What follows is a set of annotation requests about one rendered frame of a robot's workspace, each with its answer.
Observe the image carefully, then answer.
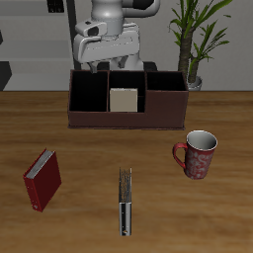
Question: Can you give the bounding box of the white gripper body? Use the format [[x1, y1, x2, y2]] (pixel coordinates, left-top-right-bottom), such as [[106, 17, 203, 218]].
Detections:
[[72, 23, 141, 64]]

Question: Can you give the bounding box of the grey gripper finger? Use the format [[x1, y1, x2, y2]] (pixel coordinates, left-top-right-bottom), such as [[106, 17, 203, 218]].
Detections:
[[116, 56, 129, 69], [88, 60, 100, 74]]

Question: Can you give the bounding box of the beige book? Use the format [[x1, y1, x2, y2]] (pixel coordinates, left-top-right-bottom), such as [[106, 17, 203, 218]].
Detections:
[[109, 87, 139, 114]]

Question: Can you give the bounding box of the dark brown desk caddy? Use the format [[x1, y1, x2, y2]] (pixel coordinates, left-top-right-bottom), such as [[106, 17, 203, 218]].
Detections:
[[67, 68, 190, 130]]

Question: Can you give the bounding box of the red patterned mug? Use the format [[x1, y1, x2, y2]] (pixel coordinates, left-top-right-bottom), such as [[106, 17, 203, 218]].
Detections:
[[172, 129, 219, 181]]

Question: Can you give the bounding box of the red book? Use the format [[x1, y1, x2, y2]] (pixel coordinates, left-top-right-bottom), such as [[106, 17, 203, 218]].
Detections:
[[22, 147, 63, 213]]

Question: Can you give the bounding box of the black book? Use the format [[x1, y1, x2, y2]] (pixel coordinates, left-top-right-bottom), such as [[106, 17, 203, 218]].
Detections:
[[118, 166, 133, 237]]

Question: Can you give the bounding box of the green pot plant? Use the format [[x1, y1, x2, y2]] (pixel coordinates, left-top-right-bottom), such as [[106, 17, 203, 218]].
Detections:
[[168, 0, 233, 92]]

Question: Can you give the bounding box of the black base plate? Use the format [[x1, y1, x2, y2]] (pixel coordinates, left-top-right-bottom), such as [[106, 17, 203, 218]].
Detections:
[[97, 60, 158, 72]]

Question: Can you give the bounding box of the dark vertical post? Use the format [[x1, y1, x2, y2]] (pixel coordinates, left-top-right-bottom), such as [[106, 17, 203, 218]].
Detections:
[[66, 0, 82, 70]]

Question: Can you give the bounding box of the black wall box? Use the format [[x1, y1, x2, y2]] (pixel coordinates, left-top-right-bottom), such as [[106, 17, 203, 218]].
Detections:
[[46, 0, 65, 14]]

